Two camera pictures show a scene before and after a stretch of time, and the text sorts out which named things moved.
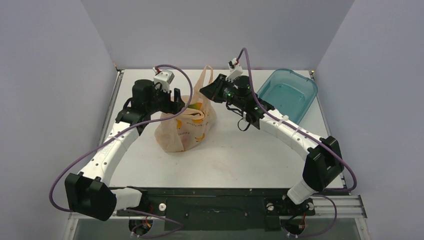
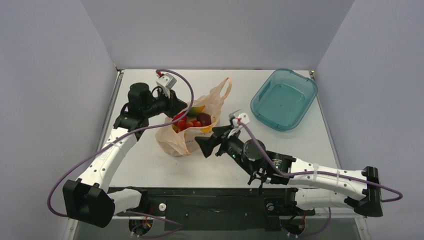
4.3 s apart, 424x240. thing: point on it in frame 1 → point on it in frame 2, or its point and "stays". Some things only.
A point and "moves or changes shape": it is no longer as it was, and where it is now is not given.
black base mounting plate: x=218 y=209 stays
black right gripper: x=220 y=90 → x=218 y=142
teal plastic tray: x=289 y=93 stays
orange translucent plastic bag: x=188 y=130 moves or changes shape
